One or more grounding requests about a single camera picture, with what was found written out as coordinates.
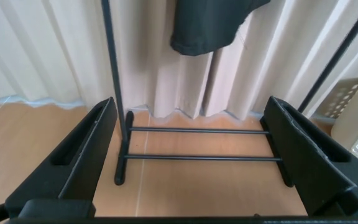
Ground black drawstring shorts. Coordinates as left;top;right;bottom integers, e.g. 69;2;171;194
170;0;272;57

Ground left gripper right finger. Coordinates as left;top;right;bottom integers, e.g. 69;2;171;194
264;95;358;217

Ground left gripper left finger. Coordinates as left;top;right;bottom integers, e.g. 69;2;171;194
4;96;118;219

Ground black clothes rack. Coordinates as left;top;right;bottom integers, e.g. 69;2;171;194
100;0;358;188

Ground white laundry basket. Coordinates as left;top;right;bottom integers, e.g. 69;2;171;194
330;75;358;172

